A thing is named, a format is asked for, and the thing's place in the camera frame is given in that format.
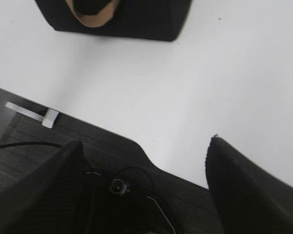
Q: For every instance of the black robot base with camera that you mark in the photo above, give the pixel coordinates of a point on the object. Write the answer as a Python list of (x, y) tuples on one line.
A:
[(125, 202)]

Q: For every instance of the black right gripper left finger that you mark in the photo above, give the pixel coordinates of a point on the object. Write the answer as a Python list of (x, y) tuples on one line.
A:
[(52, 199)]

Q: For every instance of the white table leg bracket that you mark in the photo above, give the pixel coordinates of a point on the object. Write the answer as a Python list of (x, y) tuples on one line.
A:
[(47, 120)]

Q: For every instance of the black fabric tote bag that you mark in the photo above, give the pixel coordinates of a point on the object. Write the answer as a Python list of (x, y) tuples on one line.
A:
[(142, 19)]

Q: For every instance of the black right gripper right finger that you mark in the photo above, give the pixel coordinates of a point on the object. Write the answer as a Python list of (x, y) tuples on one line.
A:
[(247, 198)]

